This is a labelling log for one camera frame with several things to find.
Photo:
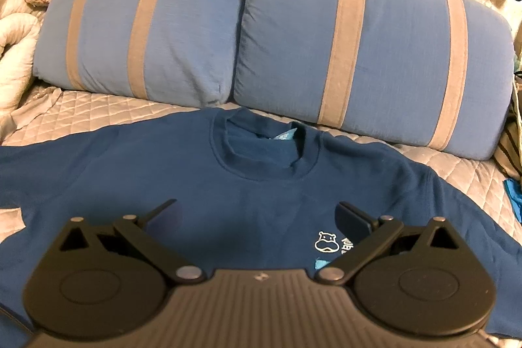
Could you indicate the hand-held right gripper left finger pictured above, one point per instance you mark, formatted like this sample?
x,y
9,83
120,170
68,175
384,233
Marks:
x,y
161,223

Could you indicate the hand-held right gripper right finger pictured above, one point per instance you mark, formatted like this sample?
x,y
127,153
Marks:
x,y
352,221

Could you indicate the blue sweatshirt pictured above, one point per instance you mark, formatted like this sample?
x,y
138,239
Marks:
x,y
163,168

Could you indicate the grey quilted bedspread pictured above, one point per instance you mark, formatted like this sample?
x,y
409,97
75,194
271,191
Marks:
x,y
102,107

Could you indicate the small blue cloth piece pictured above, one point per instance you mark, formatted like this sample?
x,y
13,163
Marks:
x,y
514,197

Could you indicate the blue pillow with grey stripes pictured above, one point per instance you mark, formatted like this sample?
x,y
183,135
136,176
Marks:
x,y
191,30
403,58

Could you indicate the striped canvas bag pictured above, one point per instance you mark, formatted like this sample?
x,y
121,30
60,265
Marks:
x,y
509,148

